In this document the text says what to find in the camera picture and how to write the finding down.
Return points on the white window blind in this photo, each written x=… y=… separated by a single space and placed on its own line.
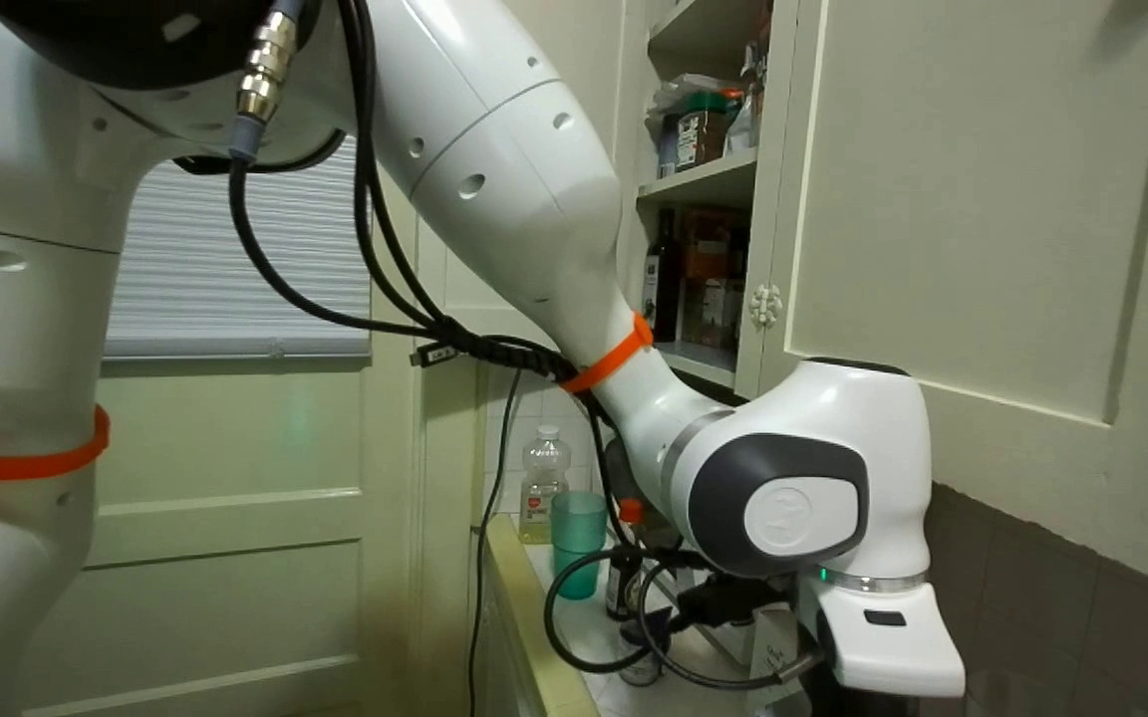
x=187 y=292

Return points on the teal plastic cup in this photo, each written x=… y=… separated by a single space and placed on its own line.
x=574 y=534

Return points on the open wall cabinet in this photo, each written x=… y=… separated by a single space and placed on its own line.
x=695 y=100

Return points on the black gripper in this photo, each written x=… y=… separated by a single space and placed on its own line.
x=761 y=651

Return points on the white cabinet door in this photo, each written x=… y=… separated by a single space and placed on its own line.
x=961 y=189

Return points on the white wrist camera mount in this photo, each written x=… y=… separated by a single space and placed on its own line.
x=889 y=644

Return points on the clear plastic bottle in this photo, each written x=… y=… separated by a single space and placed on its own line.
x=545 y=479

